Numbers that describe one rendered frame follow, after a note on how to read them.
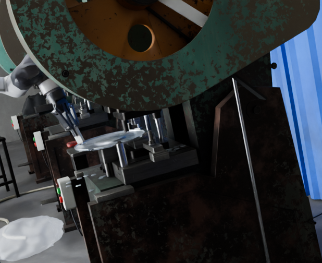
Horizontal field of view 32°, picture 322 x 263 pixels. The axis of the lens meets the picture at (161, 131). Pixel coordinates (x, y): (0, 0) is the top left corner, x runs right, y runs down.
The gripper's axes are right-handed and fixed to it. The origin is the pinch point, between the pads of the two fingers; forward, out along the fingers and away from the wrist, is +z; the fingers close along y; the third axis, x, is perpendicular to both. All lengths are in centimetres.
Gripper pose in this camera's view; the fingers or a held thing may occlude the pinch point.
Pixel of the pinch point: (77, 135)
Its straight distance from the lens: 235.9
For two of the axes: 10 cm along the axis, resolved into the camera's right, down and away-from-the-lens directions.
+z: 4.8, 8.8, 0.2
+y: -4.2, 2.5, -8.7
